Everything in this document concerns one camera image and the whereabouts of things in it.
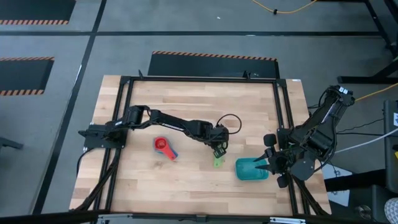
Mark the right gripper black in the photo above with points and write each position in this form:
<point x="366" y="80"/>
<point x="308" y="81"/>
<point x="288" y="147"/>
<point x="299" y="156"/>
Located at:
<point x="280" y="161"/>

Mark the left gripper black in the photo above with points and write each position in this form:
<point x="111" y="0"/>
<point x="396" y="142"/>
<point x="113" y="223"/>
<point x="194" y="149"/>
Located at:
<point x="220" y="135"/>

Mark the green measuring cup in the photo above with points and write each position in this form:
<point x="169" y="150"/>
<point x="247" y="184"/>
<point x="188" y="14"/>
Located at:
<point x="218" y="162"/>

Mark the teal plastic basket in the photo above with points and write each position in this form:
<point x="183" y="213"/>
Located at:
<point x="245" y="169"/>

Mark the blue measuring cup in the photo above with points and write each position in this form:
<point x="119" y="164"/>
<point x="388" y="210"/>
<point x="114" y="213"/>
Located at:
<point x="176" y="153"/>

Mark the red measuring cup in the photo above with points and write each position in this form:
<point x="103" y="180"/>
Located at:
<point x="160" y="143"/>

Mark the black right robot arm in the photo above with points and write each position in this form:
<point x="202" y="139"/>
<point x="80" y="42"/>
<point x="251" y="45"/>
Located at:
<point x="323" y="118"/>

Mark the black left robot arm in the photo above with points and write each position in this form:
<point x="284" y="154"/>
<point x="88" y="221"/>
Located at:
<point x="174" y="123"/>

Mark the white paper sheet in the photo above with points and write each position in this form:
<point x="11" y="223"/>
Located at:
<point x="342" y="174"/>

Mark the black hazard-striped floor mat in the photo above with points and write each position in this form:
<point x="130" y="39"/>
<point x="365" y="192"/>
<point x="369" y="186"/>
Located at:
<point x="211" y="67"/>
<point x="21" y="74"/>
<point x="34" y="9"/>

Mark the black cabinet with sticker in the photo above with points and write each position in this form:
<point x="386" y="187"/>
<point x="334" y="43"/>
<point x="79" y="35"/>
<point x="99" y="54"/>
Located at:
<point x="390" y="149"/>

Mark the white mesh bin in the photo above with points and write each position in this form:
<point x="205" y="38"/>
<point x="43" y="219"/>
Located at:
<point x="392" y="211"/>

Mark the dark grey stand foot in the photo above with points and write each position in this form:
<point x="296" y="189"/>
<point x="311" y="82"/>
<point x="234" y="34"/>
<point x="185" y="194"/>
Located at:
<point x="9" y="143"/>

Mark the black aluminium table frame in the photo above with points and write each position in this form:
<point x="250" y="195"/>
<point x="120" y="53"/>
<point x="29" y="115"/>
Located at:
<point x="202" y="79"/>

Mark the black desk leg frame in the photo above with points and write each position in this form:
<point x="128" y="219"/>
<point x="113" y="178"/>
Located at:
<point x="357" y="80"/>

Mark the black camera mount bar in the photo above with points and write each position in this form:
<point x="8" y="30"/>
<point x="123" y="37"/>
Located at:
<point x="77" y="215"/>

